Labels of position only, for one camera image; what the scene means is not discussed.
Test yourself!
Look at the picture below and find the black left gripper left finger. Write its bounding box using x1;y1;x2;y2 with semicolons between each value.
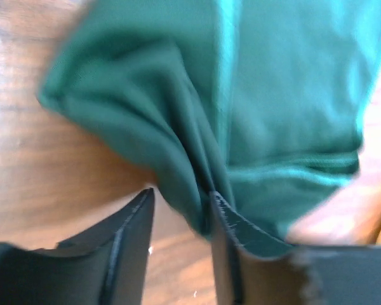
0;188;155;305

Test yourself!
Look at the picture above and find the green cloth napkin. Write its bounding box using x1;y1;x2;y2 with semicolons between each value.
37;1;381;257

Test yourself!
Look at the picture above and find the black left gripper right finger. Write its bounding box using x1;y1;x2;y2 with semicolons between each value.
210;192;381;305

